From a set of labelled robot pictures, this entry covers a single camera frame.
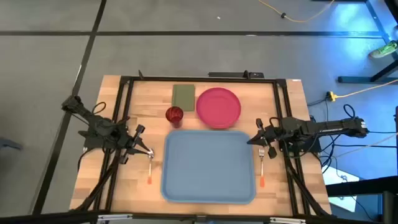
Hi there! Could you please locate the black aluminium frame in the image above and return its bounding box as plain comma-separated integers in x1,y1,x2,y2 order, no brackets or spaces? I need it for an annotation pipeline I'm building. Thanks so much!
0,70,383,224

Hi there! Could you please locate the fork with orange handle tip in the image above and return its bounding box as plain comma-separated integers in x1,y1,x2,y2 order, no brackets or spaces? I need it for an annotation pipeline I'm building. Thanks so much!
258,147,266,188

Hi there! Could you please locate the white floor sheet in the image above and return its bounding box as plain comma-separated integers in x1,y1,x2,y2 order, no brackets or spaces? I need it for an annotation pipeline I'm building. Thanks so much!
322,169,361,213

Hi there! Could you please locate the pink round plate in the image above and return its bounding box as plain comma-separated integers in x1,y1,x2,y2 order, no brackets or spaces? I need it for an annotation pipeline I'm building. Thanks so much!
195,86,242,130

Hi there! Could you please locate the red translucent cup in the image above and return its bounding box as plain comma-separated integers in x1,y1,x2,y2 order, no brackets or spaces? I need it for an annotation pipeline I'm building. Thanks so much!
165,106,185,129

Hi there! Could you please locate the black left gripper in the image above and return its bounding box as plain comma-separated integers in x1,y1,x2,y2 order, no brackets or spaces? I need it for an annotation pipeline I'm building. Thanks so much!
118,124,154,165

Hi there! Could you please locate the spoon with orange handle tip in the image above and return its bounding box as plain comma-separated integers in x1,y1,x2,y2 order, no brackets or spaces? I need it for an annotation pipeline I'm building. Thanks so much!
147,148,155,185

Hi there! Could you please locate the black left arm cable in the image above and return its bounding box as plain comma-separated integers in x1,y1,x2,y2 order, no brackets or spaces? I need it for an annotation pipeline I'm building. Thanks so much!
91,101,107,116

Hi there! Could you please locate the green notebook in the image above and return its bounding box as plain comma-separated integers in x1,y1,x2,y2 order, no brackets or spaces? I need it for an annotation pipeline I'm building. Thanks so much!
171,83,197,113

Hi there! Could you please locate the tan cable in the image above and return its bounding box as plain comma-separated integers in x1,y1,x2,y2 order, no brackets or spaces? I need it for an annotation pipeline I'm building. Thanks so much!
335,133,398,159

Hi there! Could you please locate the black mounting bar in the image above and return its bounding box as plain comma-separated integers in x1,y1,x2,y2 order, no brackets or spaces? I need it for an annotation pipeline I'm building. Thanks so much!
208,70,265,79

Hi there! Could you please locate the black stand frame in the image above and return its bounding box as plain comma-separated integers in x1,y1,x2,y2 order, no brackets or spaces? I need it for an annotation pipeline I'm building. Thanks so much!
310,0,398,85

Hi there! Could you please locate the yellow extension cable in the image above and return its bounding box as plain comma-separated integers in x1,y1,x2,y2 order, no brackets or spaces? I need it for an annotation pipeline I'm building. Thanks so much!
337,80,398,99
257,0,336,24

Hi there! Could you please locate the grey chair leg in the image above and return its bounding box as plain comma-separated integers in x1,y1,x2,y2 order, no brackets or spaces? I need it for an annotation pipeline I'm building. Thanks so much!
0,136,24,152

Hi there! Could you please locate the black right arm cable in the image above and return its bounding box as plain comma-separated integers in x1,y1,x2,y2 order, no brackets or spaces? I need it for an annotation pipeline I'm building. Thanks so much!
343,103,357,120

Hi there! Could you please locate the silver bracket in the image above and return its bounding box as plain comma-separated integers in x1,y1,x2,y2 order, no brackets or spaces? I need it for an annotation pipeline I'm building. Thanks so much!
269,217,307,224
98,213,133,223

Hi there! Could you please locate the person's green shoe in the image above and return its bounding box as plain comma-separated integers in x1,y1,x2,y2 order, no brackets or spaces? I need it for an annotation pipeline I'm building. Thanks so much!
369,40,398,59

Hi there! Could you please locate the black furniture beam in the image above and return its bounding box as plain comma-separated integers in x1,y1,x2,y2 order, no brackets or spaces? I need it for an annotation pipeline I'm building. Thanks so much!
325,175,398,224

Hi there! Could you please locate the blue plastic tray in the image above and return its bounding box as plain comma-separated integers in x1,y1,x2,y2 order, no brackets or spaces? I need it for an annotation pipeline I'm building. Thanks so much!
160,129,257,205

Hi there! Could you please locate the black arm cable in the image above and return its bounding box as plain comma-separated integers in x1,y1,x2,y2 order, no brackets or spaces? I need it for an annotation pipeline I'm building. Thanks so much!
343,103,357,120
91,101,107,116

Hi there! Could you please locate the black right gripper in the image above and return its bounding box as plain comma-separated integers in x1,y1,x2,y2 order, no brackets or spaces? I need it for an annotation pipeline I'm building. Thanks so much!
247,118,282,160

